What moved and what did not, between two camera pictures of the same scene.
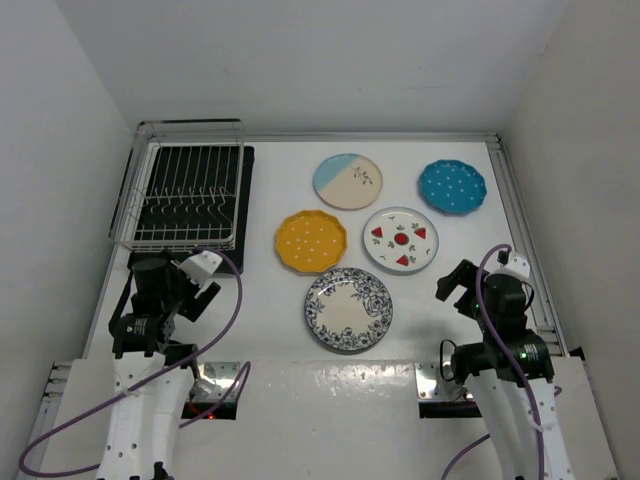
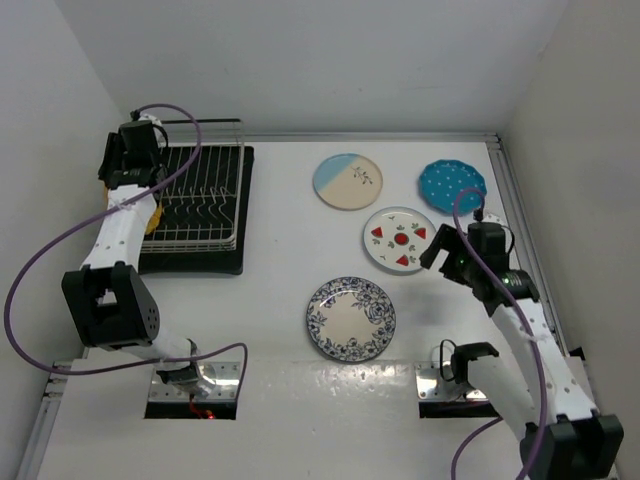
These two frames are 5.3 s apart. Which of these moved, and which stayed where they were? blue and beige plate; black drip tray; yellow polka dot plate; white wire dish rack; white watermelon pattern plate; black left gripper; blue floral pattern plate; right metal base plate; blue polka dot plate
Moved: black left gripper; blue floral pattern plate; yellow polka dot plate
Stayed: blue and beige plate; blue polka dot plate; white wire dish rack; right metal base plate; white watermelon pattern plate; black drip tray
